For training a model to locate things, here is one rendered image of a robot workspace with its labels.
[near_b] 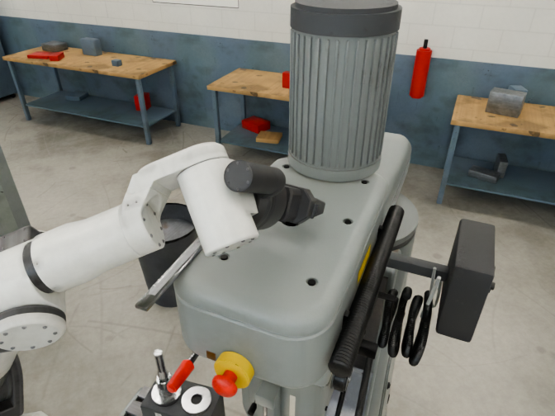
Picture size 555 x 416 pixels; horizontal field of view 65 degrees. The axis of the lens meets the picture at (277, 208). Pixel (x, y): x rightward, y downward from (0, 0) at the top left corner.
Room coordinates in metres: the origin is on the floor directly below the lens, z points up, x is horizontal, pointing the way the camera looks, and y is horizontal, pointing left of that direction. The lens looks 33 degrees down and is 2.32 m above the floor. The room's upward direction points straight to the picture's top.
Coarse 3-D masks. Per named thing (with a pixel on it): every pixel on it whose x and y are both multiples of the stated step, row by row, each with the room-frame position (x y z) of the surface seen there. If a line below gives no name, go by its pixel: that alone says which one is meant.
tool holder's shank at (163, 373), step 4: (156, 352) 0.81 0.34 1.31; (160, 352) 0.81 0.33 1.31; (156, 356) 0.80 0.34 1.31; (160, 356) 0.80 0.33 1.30; (156, 360) 0.80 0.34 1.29; (160, 360) 0.80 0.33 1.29; (156, 364) 0.80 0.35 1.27; (160, 364) 0.80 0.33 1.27; (164, 364) 0.81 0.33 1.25; (160, 368) 0.80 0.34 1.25; (164, 368) 0.81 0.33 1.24; (160, 372) 0.80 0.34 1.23; (164, 372) 0.80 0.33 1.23; (160, 376) 0.80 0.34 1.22; (164, 376) 0.80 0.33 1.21
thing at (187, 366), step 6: (192, 354) 0.49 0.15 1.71; (186, 360) 0.47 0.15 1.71; (192, 360) 0.48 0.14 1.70; (180, 366) 0.46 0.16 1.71; (186, 366) 0.46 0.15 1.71; (192, 366) 0.47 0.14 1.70; (180, 372) 0.45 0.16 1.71; (186, 372) 0.45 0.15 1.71; (174, 378) 0.44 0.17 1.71; (180, 378) 0.44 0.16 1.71; (186, 378) 0.45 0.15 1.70; (168, 384) 0.43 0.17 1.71; (174, 384) 0.43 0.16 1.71; (180, 384) 0.43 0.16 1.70; (168, 390) 0.43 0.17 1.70; (174, 390) 0.43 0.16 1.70
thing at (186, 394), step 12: (156, 384) 0.84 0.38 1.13; (192, 384) 0.85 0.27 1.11; (156, 396) 0.79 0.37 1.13; (180, 396) 0.80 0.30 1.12; (192, 396) 0.80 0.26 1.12; (204, 396) 0.79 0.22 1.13; (216, 396) 0.80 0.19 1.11; (144, 408) 0.77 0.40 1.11; (156, 408) 0.76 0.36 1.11; (168, 408) 0.76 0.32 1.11; (180, 408) 0.76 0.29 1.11; (192, 408) 0.76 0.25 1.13; (204, 408) 0.76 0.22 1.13; (216, 408) 0.78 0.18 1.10
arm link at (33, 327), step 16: (0, 320) 0.33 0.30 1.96; (16, 320) 0.33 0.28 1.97; (32, 320) 0.33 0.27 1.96; (48, 320) 0.34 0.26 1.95; (64, 320) 0.36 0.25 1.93; (0, 336) 0.32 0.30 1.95; (16, 336) 0.33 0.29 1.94; (32, 336) 0.34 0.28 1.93; (48, 336) 0.35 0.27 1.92; (0, 352) 0.35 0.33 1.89; (16, 352) 0.39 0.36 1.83; (0, 368) 0.37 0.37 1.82
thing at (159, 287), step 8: (192, 248) 0.54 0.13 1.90; (200, 248) 0.54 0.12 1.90; (184, 256) 0.52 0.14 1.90; (192, 256) 0.52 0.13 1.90; (176, 264) 0.50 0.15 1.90; (184, 264) 0.50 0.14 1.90; (168, 272) 0.48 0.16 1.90; (176, 272) 0.48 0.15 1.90; (160, 280) 0.47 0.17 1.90; (168, 280) 0.47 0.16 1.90; (152, 288) 0.45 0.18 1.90; (160, 288) 0.45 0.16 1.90; (144, 296) 0.43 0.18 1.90; (152, 296) 0.43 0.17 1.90; (136, 304) 0.42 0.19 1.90; (144, 304) 0.42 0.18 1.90; (152, 304) 0.42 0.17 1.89
